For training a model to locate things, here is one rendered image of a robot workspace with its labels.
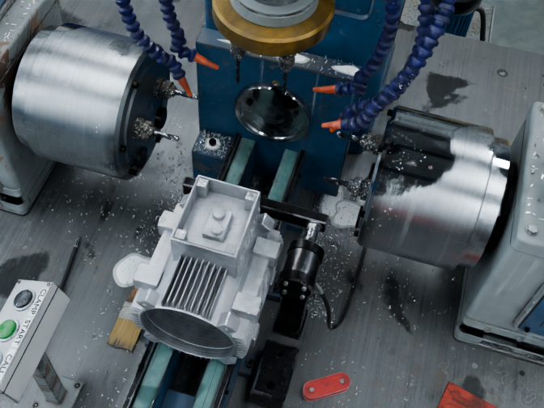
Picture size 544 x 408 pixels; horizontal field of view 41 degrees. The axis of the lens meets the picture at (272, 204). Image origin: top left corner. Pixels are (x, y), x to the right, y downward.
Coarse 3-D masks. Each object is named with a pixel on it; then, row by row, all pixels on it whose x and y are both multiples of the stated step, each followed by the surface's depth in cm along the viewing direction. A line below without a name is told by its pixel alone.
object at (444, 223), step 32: (416, 128) 115; (448, 128) 116; (480, 128) 118; (384, 160) 113; (416, 160) 112; (448, 160) 112; (480, 160) 112; (352, 192) 120; (384, 192) 113; (416, 192) 112; (448, 192) 112; (480, 192) 111; (384, 224) 115; (416, 224) 114; (448, 224) 113; (480, 224) 113; (416, 256) 119; (448, 256) 116; (480, 256) 116
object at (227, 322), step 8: (184, 200) 115; (264, 216) 113; (264, 224) 113; (272, 224) 114; (264, 232) 114; (144, 296) 105; (152, 296) 105; (144, 304) 106; (152, 304) 105; (224, 312) 104; (224, 320) 103; (232, 320) 104; (224, 328) 104; (232, 328) 103; (144, 336) 116; (224, 360) 114; (232, 360) 114
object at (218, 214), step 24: (192, 192) 108; (216, 192) 112; (240, 192) 110; (192, 216) 110; (216, 216) 107; (240, 216) 110; (192, 240) 107; (216, 240) 107; (240, 240) 104; (216, 264) 106; (240, 264) 108
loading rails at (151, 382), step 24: (240, 144) 143; (240, 168) 139; (288, 168) 140; (288, 192) 136; (144, 360) 116; (168, 360) 117; (216, 360) 118; (240, 360) 127; (144, 384) 115; (168, 384) 122; (216, 384) 116
